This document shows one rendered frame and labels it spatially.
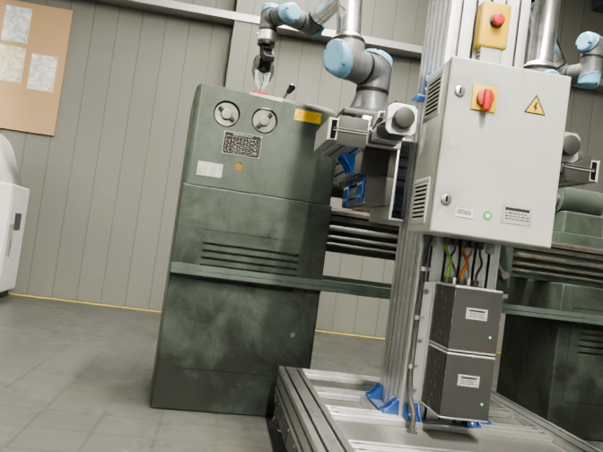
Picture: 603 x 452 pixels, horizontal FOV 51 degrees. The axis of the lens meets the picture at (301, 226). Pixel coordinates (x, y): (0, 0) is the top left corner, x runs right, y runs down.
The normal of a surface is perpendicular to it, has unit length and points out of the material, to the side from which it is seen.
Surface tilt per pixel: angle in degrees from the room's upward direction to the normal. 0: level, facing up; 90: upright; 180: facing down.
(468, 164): 91
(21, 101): 90
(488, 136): 90
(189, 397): 90
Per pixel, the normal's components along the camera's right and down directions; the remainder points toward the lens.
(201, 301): 0.22, -0.01
